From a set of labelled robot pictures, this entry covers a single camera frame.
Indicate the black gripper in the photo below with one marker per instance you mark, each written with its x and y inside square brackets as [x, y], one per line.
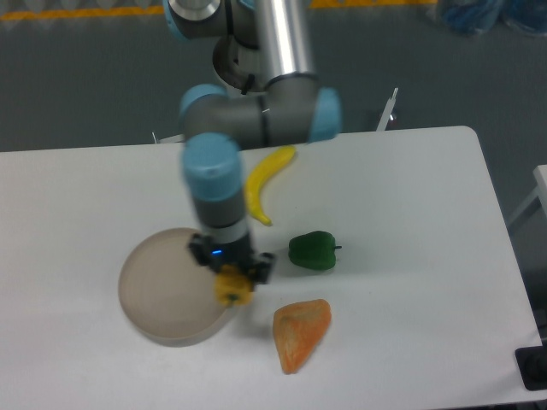
[208, 252]

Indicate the yellow bell pepper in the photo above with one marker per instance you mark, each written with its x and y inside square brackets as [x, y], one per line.
[232, 288]

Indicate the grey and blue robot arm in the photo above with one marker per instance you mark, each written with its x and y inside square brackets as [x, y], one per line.
[281, 103]

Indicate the beige round plate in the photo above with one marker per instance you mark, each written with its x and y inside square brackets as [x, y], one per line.
[166, 295]

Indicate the green bell pepper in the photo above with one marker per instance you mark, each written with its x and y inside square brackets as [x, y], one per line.
[315, 250]

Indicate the yellow banana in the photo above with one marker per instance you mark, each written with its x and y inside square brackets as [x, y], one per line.
[260, 175]

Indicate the orange triangular bread piece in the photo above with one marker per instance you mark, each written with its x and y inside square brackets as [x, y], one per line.
[297, 330]

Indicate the black device at table edge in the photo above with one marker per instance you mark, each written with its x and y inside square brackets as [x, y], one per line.
[532, 366]

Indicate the white furniture at right edge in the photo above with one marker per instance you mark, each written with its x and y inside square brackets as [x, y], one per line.
[533, 202]

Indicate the blue plastic bag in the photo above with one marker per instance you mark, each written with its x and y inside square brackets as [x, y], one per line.
[479, 17]

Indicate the white metal bracket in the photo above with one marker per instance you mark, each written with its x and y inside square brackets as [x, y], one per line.
[388, 114]

